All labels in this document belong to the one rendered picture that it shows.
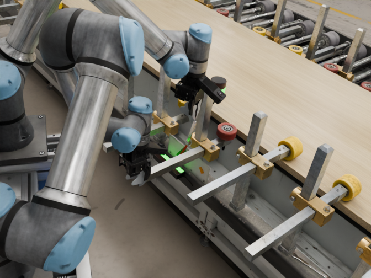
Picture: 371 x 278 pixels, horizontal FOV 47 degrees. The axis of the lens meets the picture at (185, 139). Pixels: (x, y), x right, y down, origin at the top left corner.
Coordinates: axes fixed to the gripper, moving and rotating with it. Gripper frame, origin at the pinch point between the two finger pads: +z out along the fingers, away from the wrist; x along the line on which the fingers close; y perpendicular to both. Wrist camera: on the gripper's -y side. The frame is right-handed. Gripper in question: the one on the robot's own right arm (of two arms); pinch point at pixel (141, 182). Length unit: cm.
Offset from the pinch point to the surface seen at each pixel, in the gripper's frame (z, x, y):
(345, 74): -4, -5, -138
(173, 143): 5.3, -16.8, -28.9
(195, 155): -2.6, 1.5, -24.4
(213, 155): -2.5, 5.0, -30.8
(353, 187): -15, 52, -48
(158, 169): -3.6, 0.6, -6.9
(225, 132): -8.4, 1.6, -39.1
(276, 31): -8, -57, -139
